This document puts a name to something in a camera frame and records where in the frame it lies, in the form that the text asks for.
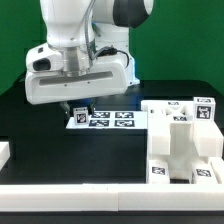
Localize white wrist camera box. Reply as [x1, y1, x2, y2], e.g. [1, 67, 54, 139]
[26, 43, 63, 72]

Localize white chair back frame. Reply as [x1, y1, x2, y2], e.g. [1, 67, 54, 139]
[141, 97, 223, 157]

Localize small white tagged cube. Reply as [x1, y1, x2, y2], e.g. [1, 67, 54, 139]
[193, 97, 216, 121]
[73, 107, 89, 125]

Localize white chair seat block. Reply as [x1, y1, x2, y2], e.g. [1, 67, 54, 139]
[167, 115, 194, 179]

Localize white front fence rail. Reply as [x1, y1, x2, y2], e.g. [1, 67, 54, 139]
[0, 184, 224, 212]

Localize white fence rail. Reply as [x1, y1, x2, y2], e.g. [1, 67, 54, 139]
[0, 142, 10, 170]
[0, 184, 224, 212]
[210, 157, 224, 184]

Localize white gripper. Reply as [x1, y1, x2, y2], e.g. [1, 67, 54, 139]
[25, 58, 128, 117]

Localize black cables on table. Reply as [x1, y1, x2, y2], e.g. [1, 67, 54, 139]
[14, 71, 28, 84]

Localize white right fence rail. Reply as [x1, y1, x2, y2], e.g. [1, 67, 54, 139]
[210, 157, 224, 184]

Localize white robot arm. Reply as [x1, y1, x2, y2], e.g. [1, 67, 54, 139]
[25, 0, 154, 105]

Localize white base tag sheet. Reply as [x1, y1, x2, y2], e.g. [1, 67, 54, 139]
[66, 111, 147, 129]

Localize white left fence rail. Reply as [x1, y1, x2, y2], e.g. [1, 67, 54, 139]
[0, 142, 10, 170]

